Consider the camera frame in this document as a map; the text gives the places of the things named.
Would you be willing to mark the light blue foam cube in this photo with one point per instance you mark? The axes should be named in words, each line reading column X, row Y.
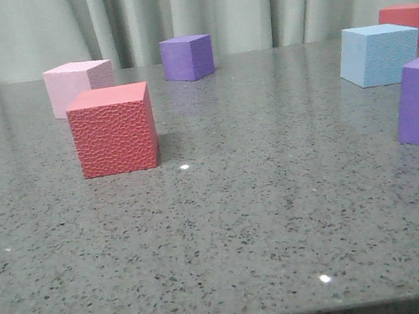
column 375, row 55

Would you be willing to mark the near red foam cube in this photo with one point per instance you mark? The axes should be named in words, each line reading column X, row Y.
column 114, row 130

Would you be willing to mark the red foam cube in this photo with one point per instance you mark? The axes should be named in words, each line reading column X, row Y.
column 114, row 130
column 404, row 15

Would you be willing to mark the far purple foam cube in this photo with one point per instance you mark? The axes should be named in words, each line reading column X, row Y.
column 187, row 58

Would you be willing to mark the pink foam cube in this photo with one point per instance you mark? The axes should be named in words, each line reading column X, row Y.
column 66, row 82

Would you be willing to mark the grey curtain backdrop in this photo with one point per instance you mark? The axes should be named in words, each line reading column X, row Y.
column 37, row 35

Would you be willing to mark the far red foam cube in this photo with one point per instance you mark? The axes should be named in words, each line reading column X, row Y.
column 404, row 15

